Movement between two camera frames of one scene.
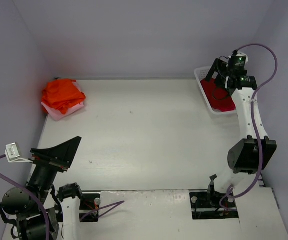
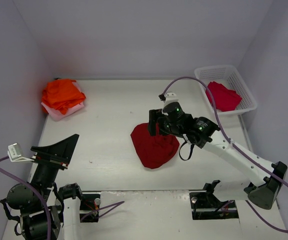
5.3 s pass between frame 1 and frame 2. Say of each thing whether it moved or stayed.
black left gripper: stayed
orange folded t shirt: stayed
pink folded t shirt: stayed
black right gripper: moved
